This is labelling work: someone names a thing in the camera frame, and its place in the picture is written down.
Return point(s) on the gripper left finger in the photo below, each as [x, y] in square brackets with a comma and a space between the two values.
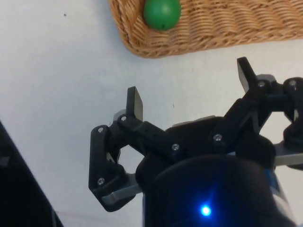
[151, 139]

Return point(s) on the black cabinet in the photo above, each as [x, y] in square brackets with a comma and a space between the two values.
[21, 189]

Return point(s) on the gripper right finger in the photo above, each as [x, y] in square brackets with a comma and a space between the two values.
[239, 118]

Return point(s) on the green ball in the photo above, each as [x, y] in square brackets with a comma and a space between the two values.
[162, 13]

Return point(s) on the wicker basket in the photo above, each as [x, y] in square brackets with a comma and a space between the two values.
[225, 26]

